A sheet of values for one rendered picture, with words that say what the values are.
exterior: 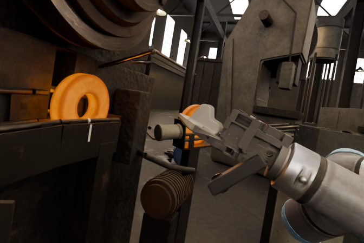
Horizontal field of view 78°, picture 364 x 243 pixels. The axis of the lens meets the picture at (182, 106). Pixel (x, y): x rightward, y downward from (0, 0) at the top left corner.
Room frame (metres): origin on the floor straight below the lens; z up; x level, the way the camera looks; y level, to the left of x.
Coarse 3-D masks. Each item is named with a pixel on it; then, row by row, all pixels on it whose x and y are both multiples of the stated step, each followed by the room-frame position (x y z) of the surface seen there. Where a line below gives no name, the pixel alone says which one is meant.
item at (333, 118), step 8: (320, 112) 4.28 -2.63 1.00; (328, 112) 4.05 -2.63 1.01; (336, 112) 3.84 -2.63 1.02; (344, 112) 3.65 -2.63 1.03; (352, 112) 3.49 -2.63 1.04; (360, 112) 3.34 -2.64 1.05; (320, 120) 4.24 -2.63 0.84; (328, 120) 4.01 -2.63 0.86; (336, 120) 3.81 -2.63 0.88; (344, 120) 3.62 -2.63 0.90; (352, 120) 3.46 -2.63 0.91; (360, 120) 3.31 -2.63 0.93; (336, 128) 3.78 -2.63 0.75; (344, 128) 3.59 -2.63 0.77; (352, 128) 3.43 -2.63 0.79
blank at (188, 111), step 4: (196, 104) 0.89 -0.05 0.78; (188, 108) 0.86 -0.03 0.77; (192, 108) 0.85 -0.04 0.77; (196, 108) 0.86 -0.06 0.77; (184, 112) 0.85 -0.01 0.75; (188, 112) 0.84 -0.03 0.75; (192, 112) 0.85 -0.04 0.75; (188, 132) 0.85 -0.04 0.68; (188, 136) 0.85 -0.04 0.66; (196, 136) 0.87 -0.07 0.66; (200, 140) 0.89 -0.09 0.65; (196, 144) 0.88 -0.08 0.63
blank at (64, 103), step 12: (60, 84) 0.48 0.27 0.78; (72, 84) 0.48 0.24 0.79; (84, 84) 0.52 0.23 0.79; (96, 84) 0.55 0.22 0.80; (60, 96) 0.47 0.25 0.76; (72, 96) 0.49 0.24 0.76; (96, 96) 0.56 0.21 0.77; (108, 96) 0.60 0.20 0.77; (60, 108) 0.46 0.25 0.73; (72, 108) 0.49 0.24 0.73; (96, 108) 0.57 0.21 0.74; (108, 108) 0.61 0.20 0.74
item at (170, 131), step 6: (156, 126) 0.80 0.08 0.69; (162, 126) 0.78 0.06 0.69; (168, 126) 0.80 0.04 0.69; (174, 126) 0.81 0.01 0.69; (180, 126) 0.82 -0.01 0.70; (156, 132) 0.80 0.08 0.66; (162, 132) 0.77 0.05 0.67; (168, 132) 0.78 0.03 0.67; (174, 132) 0.80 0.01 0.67; (180, 132) 0.81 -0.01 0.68; (156, 138) 0.80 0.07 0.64; (162, 138) 0.77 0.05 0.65; (168, 138) 0.79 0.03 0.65; (174, 138) 0.81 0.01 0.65; (180, 138) 0.82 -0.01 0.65
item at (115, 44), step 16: (32, 0) 0.41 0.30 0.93; (48, 0) 0.39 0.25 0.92; (64, 0) 0.41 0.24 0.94; (48, 16) 0.44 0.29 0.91; (64, 16) 0.42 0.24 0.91; (80, 16) 0.45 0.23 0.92; (64, 32) 0.49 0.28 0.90; (80, 32) 0.45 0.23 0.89; (96, 32) 0.50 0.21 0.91; (144, 32) 0.68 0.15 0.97; (112, 48) 0.55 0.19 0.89; (128, 48) 0.61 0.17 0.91
